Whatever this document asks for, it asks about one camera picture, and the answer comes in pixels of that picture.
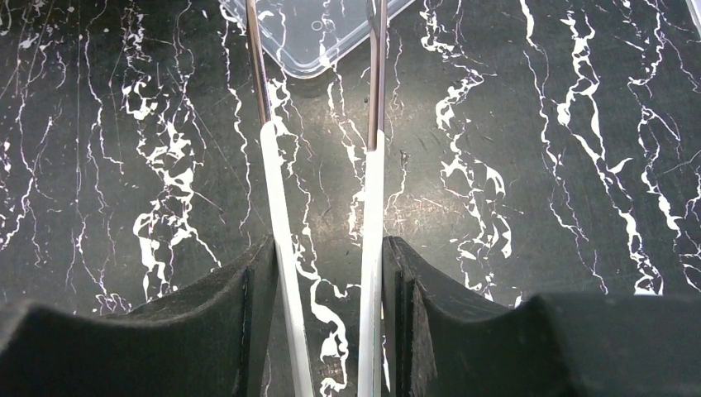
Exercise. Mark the clear plastic tray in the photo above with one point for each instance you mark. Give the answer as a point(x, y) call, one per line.
point(306, 38)

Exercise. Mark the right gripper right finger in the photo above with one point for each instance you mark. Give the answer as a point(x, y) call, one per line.
point(443, 339)

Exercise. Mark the metal tongs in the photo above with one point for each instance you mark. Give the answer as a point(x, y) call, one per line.
point(369, 359)

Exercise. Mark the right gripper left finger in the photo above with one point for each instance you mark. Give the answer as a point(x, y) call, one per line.
point(207, 339)

